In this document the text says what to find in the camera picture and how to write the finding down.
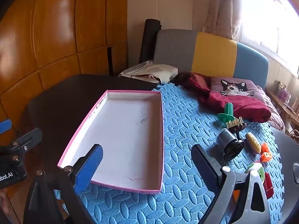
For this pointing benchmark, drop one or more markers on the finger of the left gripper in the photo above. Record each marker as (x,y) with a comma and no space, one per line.
(24,144)
(5,126)

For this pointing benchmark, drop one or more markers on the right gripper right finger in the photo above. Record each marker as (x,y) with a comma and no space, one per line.
(208,168)

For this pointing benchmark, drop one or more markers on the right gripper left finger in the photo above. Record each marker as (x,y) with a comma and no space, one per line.
(85,167)

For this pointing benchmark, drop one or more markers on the black grey cylinder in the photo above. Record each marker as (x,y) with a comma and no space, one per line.
(229,144)

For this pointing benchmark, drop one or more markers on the white green plug-in device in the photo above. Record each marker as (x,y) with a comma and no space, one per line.
(257,166)

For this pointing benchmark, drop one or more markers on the yellow oval perforated object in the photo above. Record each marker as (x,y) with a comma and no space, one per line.
(253,143)

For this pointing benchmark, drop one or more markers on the dark brown gold ornament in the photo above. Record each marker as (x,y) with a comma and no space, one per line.
(235,126)

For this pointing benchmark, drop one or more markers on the orange linked cubes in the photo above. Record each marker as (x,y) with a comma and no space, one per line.
(266,154)

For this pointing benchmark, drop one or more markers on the red metallic cylinder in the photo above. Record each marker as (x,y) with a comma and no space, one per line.
(268,186)

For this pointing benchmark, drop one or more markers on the blue foam puzzle mat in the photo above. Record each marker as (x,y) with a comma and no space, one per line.
(184,197)

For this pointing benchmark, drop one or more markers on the pink shallow cardboard box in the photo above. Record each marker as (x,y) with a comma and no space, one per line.
(129,127)

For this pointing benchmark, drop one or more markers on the dark red folded blanket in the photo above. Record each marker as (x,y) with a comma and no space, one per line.
(245,106)

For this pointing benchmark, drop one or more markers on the pink striped bedsheet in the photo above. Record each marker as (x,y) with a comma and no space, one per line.
(275,120)

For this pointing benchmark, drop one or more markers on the cat print pillow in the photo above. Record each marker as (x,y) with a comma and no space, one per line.
(235,87)

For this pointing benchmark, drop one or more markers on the wooden side table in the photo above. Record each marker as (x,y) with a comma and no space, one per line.
(290,118)

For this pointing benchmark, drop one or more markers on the wooden wardrobe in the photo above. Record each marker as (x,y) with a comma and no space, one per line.
(44,42)

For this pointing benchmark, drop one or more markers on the purple box on table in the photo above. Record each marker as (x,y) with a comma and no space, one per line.
(282,93)

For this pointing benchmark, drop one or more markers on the beige canvas bag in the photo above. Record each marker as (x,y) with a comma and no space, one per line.
(151,73)

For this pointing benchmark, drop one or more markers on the grey yellow blue headboard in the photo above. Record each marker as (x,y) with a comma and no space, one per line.
(210,55)

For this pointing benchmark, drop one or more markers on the black rolled mat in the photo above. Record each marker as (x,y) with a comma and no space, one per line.
(149,38)

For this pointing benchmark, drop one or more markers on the pink curtain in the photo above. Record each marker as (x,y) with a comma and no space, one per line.
(224,18)

